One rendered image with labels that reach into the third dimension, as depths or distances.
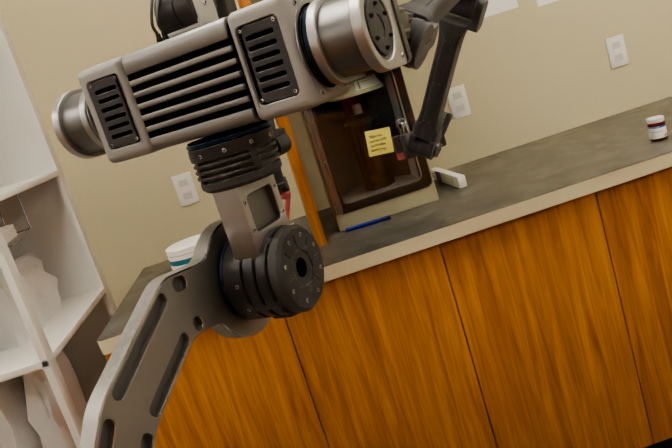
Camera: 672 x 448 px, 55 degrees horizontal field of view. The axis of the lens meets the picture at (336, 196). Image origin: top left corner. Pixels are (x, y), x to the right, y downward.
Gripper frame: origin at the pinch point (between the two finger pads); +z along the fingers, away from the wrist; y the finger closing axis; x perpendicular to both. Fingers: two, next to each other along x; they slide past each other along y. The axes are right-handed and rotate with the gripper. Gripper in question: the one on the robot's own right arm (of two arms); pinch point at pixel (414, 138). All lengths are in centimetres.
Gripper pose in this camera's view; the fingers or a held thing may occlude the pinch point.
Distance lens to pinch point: 188.8
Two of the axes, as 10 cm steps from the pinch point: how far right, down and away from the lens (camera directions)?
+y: -9.5, 3.2, -0.4
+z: -1.0, -1.9, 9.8
